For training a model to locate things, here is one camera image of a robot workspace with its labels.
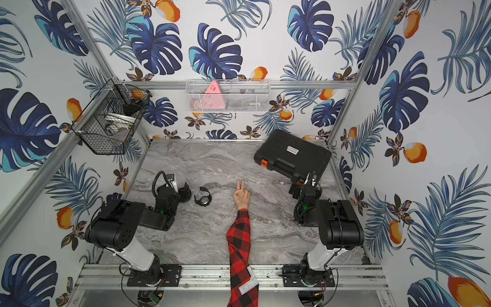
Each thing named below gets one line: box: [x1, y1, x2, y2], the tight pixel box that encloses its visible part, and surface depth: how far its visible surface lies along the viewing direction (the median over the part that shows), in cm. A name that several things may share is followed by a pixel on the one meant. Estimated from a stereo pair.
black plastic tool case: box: [253, 129, 333, 182], surface depth 108 cm
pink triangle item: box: [202, 80, 226, 111], surface depth 92 cm
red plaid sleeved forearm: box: [226, 208, 259, 307], surface depth 76 cm
